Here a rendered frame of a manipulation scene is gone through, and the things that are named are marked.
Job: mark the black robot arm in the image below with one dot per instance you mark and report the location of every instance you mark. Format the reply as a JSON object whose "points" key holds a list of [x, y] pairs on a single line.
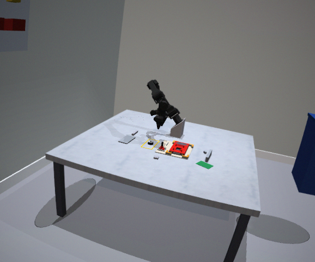
{"points": [[159, 97]]}

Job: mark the green rectangular patch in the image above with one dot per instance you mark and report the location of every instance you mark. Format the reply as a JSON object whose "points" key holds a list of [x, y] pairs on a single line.
{"points": [[205, 165]]}

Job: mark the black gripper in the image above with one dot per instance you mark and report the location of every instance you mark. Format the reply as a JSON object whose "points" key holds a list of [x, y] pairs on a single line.
{"points": [[160, 119]]}

